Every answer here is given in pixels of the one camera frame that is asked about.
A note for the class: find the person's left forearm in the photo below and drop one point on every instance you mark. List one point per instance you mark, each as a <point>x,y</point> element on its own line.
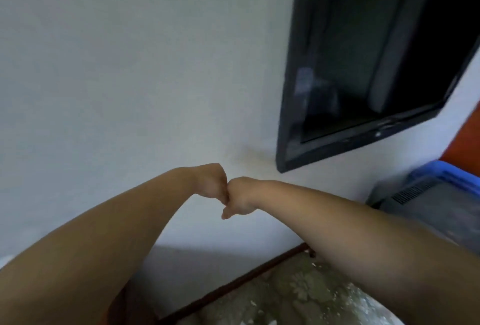
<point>101,238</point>

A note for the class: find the person's left fingers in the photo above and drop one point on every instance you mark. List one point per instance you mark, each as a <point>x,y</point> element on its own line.
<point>224,191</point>

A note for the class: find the person's right forearm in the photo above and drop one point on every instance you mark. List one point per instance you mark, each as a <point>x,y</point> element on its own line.
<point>367,257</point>

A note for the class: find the dark wooden table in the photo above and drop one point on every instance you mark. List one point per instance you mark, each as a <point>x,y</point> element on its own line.
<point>232,283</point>

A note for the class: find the floral patterned table cover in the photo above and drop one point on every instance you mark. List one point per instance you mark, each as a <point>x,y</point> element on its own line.
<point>292,294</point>

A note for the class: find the person's right hand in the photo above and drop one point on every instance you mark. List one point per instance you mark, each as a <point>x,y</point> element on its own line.
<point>240,195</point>

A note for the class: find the blue plastic basket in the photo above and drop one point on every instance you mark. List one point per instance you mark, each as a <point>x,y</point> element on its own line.
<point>446,175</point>

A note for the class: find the person's right thumb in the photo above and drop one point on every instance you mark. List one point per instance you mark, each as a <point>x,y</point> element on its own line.
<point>227,213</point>

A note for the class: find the person's left hand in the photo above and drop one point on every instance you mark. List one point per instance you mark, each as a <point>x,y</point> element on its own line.
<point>209,182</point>

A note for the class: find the black wall-mounted television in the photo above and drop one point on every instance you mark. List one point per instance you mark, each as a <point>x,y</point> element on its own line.
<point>371,58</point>

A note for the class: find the orange curtain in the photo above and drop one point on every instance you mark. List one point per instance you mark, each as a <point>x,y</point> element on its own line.
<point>465,141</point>

